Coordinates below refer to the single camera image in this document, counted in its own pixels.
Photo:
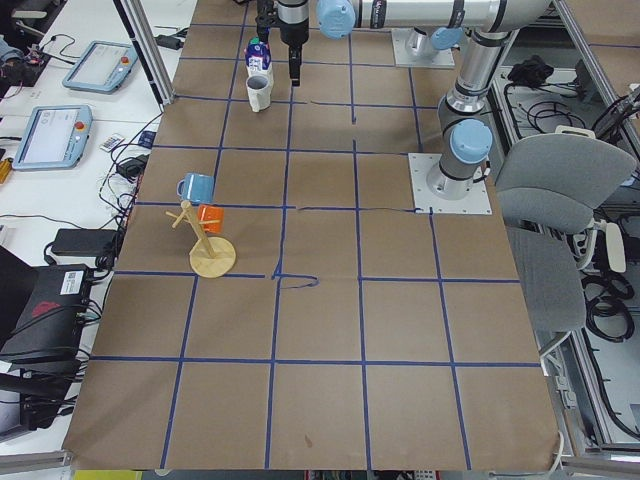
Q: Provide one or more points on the wooden mug tree stand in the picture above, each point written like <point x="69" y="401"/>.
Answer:
<point x="211" y="256"/>

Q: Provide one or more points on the upper teach pendant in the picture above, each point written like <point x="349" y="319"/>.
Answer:
<point x="102" y="68"/>

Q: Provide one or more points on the aluminium frame post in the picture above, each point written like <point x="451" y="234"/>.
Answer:
<point x="135" y="22"/>

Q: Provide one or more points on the white remote control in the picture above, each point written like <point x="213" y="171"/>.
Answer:
<point x="111" y="142"/>

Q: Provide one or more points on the white HOME mug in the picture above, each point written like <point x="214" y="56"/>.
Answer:
<point x="259" y="89"/>

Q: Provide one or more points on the blue white milk carton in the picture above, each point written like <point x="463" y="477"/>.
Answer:
<point x="258" y="59"/>

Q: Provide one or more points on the orange mug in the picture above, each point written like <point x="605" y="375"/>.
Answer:
<point x="210" y="218"/>

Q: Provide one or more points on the blue mug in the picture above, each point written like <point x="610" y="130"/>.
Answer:
<point x="196" y="188"/>

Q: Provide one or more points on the lower teach pendant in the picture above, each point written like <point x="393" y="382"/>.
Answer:
<point x="55" y="138"/>

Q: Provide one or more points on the black computer box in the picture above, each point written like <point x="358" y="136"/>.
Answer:
<point x="40" y="312"/>

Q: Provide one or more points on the black power brick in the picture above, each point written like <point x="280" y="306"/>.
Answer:
<point x="84" y="242"/>

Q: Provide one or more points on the teach pendant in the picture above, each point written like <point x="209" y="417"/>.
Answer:
<point x="55" y="138"/>
<point x="102" y="68"/>

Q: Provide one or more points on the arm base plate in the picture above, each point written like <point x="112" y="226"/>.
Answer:
<point x="435" y="193"/>
<point x="418" y="48"/>

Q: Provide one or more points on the grey office chair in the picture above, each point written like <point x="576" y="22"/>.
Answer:
<point x="548" y="188"/>

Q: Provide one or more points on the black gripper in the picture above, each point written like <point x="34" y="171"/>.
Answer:
<point x="293" y="26"/>

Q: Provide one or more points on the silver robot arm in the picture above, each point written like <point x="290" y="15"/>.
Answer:
<point x="337" y="19"/>
<point x="466" y="139"/>

